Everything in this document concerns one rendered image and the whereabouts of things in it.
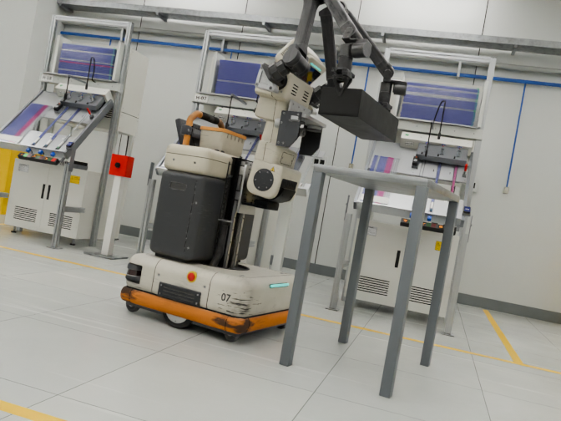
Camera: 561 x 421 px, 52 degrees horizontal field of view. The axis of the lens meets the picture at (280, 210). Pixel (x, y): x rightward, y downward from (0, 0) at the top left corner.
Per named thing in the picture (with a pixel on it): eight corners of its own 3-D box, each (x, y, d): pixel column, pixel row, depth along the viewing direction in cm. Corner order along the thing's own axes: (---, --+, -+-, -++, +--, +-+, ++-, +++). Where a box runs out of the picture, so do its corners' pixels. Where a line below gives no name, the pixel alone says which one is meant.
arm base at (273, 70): (273, 71, 261) (260, 63, 250) (288, 61, 258) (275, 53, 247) (280, 87, 259) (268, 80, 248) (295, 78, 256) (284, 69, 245)
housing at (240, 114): (274, 135, 450) (273, 119, 440) (216, 127, 462) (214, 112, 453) (277, 129, 455) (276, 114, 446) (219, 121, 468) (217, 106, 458)
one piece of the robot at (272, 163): (214, 190, 266) (253, 60, 262) (254, 197, 300) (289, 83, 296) (262, 207, 255) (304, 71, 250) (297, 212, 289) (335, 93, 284)
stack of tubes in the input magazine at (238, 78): (275, 101, 443) (282, 66, 442) (214, 93, 456) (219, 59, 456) (280, 104, 455) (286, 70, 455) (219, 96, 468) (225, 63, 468)
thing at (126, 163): (111, 260, 429) (128, 155, 429) (83, 253, 436) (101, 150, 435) (128, 258, 452) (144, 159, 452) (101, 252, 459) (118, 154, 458)
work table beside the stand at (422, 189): (278, 363, 228) (314, 163, 228) (340, 340, 291) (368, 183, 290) (389, 398, 208) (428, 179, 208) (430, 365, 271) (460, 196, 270)
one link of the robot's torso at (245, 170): (227, 210, 275) (236, 159, 275) (255, 214, 300) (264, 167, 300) (276, 220, 263) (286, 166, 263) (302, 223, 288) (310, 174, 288)
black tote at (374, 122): (361, 139, 287) (365, 117, 287) (395, 142, 279) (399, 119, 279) (317, 114, 235) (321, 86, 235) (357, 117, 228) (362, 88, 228)
